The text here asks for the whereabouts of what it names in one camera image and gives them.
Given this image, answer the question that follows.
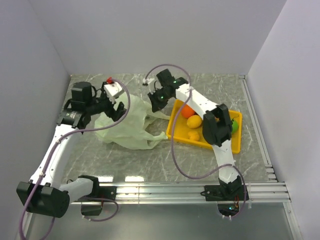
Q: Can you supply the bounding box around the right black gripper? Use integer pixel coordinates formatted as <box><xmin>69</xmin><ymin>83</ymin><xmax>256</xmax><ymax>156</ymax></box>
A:
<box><xmin>147</xmin><ymin>87</ymin><xmax>173</xmax><ymax>113</ymax></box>

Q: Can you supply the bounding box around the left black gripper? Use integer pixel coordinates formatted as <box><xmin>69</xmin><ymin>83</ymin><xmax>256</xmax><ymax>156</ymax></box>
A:
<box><xmin>86</xmin><ymin>81</ymin><xmax>128</xmax><ymax>121</ymax></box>

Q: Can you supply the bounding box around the pale green plastic bag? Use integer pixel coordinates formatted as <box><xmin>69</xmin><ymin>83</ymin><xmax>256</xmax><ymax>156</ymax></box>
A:
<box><xmin>95</xmin><ymin>94</ymin><xmax>170</xmax><ymax>150</ymax></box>

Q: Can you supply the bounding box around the fake orange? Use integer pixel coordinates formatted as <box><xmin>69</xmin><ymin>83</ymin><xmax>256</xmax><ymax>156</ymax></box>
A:
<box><xmin>180</xmin><ymin>105</ymin><xmax>196</xmax><ymax>119</ymax></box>

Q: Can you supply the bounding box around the fake yellow lemon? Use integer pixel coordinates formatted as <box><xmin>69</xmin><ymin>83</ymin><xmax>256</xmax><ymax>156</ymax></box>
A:
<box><xmin>186</xmin><ymin>115</ymin><xmax>203</xmax><ymax>129</ymax></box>

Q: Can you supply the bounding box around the small fake yellow pumpkin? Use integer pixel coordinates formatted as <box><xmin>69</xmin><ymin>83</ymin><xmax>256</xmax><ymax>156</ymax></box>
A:
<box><xmin>188</xmin><ymin>130</ymin><xmax>201</xmax><ymax>142</ymax></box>

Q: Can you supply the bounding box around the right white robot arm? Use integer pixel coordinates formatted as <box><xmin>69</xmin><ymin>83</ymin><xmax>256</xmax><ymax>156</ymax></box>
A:
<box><xmin>142</xmin><ymin>69</ymin><xmax>249</xmax><ymax>201</ymax></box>

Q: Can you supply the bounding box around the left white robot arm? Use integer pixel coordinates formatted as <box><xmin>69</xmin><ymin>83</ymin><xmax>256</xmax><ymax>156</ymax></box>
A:
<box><xmin>16</xmin><ymin>79</ymin><xmax>129</xmax><ymax>218</ymax></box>

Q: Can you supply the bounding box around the fake green watermelon ball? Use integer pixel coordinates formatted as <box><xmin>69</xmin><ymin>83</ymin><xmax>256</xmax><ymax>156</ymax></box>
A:
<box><xmin>231</xmin><ymin>119</ymin><xmax>239</xmax><ymax>135</ymax></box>

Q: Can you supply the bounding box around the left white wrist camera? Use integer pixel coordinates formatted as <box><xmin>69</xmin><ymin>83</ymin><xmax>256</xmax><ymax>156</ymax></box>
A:
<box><xmin>103</xmin><ymin>82</ymin><xmax>124</xmax><ymax>104</ymax></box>

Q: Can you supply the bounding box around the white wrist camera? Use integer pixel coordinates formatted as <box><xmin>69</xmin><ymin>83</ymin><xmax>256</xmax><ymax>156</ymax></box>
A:
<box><xmin>103</xmin><ymin>82</ymin><xmax>124</xmax><ymax>104</ymax></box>
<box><xmin>142</xmin><ymin>77</ymin><xmax>155</xmax><ymax>86</ymax></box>

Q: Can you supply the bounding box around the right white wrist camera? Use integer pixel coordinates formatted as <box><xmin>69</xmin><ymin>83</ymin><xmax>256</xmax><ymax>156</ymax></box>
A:
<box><xmin>142</xmin><ymin>77</ymin><xmax>155</xmax><ymax>86</ymax></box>

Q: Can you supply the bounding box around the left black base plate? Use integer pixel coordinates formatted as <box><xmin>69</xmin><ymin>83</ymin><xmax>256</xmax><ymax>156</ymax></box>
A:
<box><xmin>74</xmin><ymin>185</ymin><xmax>117</xmax><ymax>202</ymax></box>

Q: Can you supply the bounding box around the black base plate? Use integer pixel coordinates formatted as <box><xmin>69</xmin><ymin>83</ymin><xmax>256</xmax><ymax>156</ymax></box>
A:
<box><xmin>74</xmin><ymin>185</ymin><xmax>117</xmax><ymax>202</ymax></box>
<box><xmin>200</xmin><ymin>185</ymin><xmax>249</xmax><ymax>202</ymax></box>

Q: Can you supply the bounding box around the aluminium mounting rail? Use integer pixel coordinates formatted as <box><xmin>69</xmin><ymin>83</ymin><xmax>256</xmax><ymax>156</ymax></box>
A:
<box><xmin>27</xmin><ymin>182</ymin><xmax>292</xmax><ymax>205</ymax></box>

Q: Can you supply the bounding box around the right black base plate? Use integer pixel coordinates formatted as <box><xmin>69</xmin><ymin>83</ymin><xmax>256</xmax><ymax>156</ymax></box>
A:
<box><xmin>200</xmin><ymin>185</ymin><xmax>249</xmax><ymax>202</ymax></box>

